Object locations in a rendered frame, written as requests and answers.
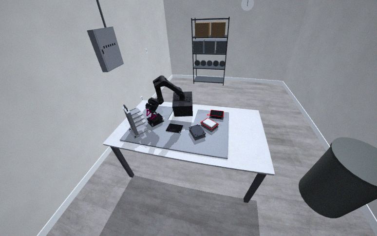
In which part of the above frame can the white rectangular plate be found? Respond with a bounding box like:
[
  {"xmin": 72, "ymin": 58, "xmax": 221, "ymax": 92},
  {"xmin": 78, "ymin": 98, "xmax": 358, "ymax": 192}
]
[{"xmin": 203, "ymin": 118, "xmax": 216, "ymax": 128}]

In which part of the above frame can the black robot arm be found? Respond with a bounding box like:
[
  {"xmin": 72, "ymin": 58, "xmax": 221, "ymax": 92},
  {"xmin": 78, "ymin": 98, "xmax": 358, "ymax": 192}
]
[{"xmin": 145, "ymin": 76, "xmax": 191, "ymax": 111}]

